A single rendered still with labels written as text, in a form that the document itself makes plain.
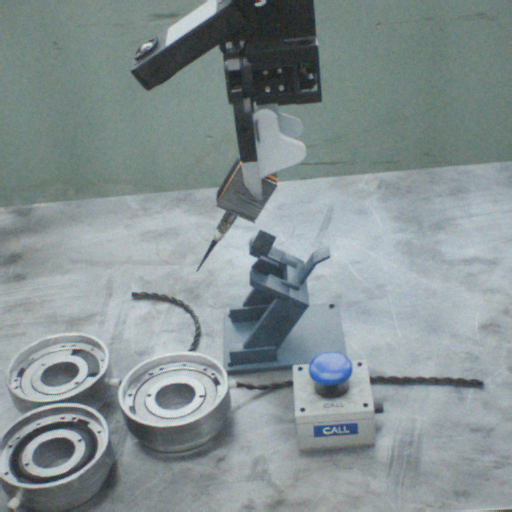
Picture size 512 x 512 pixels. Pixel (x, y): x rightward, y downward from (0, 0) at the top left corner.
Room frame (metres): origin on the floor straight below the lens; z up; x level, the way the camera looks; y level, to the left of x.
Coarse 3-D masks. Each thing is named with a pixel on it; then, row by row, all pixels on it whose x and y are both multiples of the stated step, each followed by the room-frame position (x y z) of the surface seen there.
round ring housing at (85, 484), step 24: (48, 408) 0.63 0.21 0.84; (72, 408) 0.63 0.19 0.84; (24, 432) 0.62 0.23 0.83; (48, 432) 0.61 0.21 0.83; (72, 432) 0.61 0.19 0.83; (96, 432) 0.61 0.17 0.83; (0, 456) 0.59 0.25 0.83; (24, 456) 0.59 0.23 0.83; (48, 456) 0.60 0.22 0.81; (72, 456) 0.58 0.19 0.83; (96, 456) 0.56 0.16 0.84; (0, 480) 0.56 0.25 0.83; (72, 480) 0.54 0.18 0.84; (96, 480) 0.55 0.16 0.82; (24, 504) 0.54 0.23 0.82; (48, 504) 0.53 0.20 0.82; (72, 504) 0.54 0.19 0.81
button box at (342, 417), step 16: (304, 368) 0.64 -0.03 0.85; (304, 384) 0.62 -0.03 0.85; (352, 384) 0.61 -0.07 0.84; (368, 384) 0.61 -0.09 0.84; (304, 400) 0.60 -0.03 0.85; (320, 400) 0.59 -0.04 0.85; (336, 400) 0.59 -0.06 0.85; (352, 400) 0.59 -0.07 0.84; (368, 400) 0.59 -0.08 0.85; (304, 416) 0.58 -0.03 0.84; (320, 416) 0.58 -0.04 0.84; (336, 416) 0.58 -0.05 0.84; (352, 416) 0.57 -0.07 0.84; (368, 416) 0.57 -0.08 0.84; (304, 432) 0.58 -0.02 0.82; (320, 432) 0.58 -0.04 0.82; (336, 432) 0.57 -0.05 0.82; (352, 432) 0.57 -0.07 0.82; (368, 432) 0.57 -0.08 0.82; (304, 448) 0.58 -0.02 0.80; (320, 448) 0.58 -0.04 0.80; (336, 448) 0.58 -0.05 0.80
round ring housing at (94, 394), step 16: (48, 336) 0.75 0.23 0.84; (64, 336) 0.75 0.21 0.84; (80, 336) 0.74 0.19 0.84; (32, 352) 0.73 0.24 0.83; (48, 352) 0.73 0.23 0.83; (96, 352) 0.72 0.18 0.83; (16, 368) 0.71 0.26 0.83; (48, 368) 0.71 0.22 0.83; (64, 368) 0.72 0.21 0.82; (80, 368) 0.70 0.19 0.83; (112, 368) 0.70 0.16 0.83; (16, 384) 0.69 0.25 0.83; (48, 384) 0.71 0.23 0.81; (80, 384) 0.68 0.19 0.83; (96, 384) 0.67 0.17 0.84; (16, 400) 0.66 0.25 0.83; (32, 400) 0.65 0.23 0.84; (48, 400) 0.65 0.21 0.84; (64, 400) 0.65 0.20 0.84; (80, 400) 0.65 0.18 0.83; (96, 400) 0.66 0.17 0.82
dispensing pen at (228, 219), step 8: (232, 168) 0.75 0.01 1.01; (224, 184) 0.75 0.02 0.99; (216, 192) 0.76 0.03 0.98; (216, 200) 0.74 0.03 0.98; (224, 216) 0.74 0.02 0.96; (232, 216) 0.74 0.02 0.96; (224, 224) 0.74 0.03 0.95; (216, 232) 0.74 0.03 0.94; (224, 232) 0.74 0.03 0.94; (216, 240) 0.74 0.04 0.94; (208, 248) 0.75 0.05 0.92; (200, 264) 0.75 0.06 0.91
